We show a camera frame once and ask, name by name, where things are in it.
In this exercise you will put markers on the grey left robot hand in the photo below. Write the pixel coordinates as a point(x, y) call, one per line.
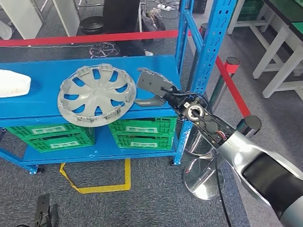
point(54, 216)

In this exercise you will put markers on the white workbench dark top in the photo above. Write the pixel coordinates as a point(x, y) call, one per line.
point(279, 9)

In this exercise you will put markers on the black round stool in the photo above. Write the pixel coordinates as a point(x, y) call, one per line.
point(91, 25)

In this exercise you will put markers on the black box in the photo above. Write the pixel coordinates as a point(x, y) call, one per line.
point(199, 6)

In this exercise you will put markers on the silver plastic wheel hubcap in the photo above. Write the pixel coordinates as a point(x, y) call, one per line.
point(97, 94)

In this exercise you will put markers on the green plastic folding crate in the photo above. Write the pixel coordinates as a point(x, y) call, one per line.
point(165, 123)
point(86, 142)
point(80, 128)
point(167, 142)

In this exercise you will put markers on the blue metal shelf rack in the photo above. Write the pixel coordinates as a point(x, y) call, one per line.
point(47, 94)

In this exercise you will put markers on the white table leg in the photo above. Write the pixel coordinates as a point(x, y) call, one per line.
point(140, 15)

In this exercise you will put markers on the green crate stack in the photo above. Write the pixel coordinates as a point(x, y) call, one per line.
point(248, 9)

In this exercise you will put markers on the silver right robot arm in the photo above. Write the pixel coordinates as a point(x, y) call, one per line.
point(236, 150)

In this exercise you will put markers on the yellow floor tape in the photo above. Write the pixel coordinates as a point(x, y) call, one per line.
point(128, 175)

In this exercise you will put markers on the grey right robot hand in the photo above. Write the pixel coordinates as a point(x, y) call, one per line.
point(151, 83)

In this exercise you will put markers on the red barrier belt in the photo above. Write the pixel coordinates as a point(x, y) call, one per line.
point(220, 64)
point(71, 39)
point(239, 97)

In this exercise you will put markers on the person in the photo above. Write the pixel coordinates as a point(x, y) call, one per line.
point(120, 18)

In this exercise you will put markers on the white power strip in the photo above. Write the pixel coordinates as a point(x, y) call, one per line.
point(163, 6)

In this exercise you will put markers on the white workbench green top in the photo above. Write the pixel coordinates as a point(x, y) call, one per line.
point(298, 29)

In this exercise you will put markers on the grey bag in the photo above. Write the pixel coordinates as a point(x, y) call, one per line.
point(151, 23)

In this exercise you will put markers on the white plastic part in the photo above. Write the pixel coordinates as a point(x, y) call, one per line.
point(13, 84)

